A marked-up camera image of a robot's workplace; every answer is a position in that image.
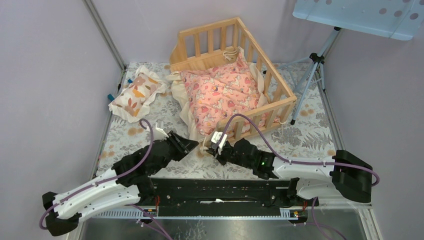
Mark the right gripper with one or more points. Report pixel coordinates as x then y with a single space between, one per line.
220 153

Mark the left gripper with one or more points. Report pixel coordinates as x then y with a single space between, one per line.
182 145

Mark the pink patterned bed cushion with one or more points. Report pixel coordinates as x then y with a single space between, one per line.
209 96

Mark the wooden pet bed frame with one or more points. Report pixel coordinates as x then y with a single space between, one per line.
202 47

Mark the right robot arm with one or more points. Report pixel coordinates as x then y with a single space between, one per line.
341 175

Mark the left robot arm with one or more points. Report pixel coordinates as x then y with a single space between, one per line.
65 211

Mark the floral small pillow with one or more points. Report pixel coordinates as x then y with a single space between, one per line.
137 104

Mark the floral table mat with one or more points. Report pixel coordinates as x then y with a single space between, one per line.
309 137

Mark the blue toy item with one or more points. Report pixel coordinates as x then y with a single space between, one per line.
122 94

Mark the black tripod stand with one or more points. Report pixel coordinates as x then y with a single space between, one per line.
314 73

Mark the grey diagonal pole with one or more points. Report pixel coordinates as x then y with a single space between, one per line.
93 12

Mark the light blue perforated panel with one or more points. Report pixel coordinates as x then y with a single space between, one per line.
393 19

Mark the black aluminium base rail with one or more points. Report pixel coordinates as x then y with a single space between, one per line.
223 198

